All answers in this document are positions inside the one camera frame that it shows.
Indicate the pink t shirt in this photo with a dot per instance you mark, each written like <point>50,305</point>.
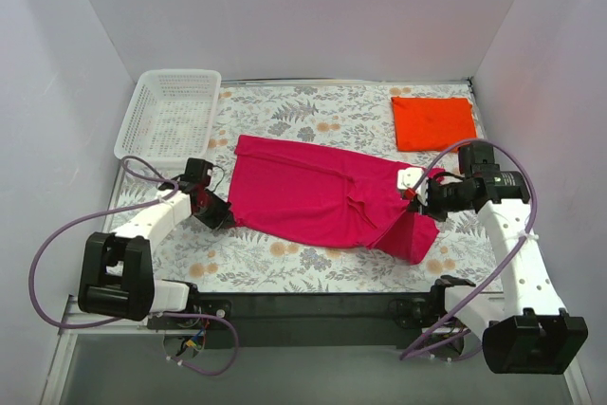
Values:
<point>326,197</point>

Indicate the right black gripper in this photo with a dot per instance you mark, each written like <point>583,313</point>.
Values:
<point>428,202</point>

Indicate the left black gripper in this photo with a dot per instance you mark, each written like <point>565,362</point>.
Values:
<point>214,211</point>

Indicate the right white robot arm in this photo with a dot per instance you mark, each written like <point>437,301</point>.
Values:
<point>516,313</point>

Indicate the folded orange t shirt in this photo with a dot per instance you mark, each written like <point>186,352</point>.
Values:
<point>431,125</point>

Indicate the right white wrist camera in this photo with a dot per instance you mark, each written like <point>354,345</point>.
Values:
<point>412,183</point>

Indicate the white plastic basket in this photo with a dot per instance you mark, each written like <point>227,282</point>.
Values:
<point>170,116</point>

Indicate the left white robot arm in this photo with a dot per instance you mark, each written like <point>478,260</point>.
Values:
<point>117,278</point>

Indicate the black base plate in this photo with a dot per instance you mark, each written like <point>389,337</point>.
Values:
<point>324,319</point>

